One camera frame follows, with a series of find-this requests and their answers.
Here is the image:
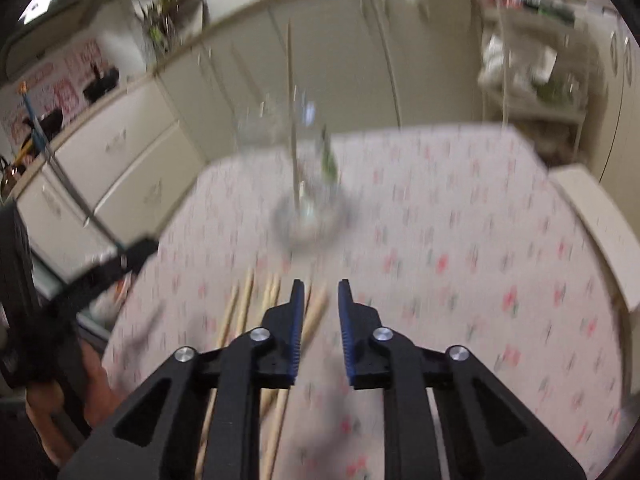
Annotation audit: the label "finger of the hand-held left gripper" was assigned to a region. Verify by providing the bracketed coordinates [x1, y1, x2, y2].
[54, 235, 162, 312]

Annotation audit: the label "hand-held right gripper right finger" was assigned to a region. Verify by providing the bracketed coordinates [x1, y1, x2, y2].
[337, 279, 585, 480]

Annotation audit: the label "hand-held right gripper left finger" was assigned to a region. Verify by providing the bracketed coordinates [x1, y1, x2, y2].
[57, 279, 305, 480]

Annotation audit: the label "bundle of wooden chopsticks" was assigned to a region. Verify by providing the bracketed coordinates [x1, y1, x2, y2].
[194, 269, 331, 480]

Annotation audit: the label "clear glass jar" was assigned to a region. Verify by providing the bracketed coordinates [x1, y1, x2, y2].
[237, 87, 358, 253]

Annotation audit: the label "person's left forearm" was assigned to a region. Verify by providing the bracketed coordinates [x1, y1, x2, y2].
[24, 345, 123, 467]

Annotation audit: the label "cream cabinet drawer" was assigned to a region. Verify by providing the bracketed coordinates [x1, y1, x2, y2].
[92, 120, 206, 243]
[50, 77, 180, 211]

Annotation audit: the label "copper kettle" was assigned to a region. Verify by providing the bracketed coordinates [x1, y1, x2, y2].
[0, 140, 37, 197]

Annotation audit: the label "floral tablecloth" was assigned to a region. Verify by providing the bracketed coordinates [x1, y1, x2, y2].
[100, 125, 631, 480]

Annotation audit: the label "black wok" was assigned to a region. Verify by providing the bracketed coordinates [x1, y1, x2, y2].
[37, 107, 65, 133]

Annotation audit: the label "black cooking pot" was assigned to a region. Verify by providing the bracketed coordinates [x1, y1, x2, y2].
[82, 62, 121, 101]

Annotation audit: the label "range hood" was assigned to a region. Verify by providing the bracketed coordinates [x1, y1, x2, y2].
[0, 0, 126, 81]

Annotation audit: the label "kitchen utensil rack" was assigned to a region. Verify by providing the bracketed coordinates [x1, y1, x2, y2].
[135, 0, 206, 61]

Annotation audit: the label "cream kitchen base cabinets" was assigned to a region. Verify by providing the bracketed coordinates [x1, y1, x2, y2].
[15, 0, 481, 261]

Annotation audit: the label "white speckled stool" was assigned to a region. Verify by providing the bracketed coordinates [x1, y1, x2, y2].
[547, 164, 640, 313]

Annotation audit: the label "white rolling trolley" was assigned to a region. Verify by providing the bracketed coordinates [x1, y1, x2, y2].
[475, 0, 593, 161]

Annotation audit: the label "white plastic bag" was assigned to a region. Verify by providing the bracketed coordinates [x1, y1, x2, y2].
[477, 35, 558, 91]

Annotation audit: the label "bag of green vegetables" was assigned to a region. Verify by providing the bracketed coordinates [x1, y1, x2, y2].
[535, 74, 587, 107]

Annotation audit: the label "cream side base cabinets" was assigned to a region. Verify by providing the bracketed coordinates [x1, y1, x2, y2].
[585, 10, 640, 186]

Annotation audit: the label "blue handled mop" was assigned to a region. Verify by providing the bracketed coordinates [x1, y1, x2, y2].
[17, 81, 126, 256]

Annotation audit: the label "pink wall stickers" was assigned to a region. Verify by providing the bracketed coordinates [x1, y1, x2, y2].
[0, 37, 108, 146]

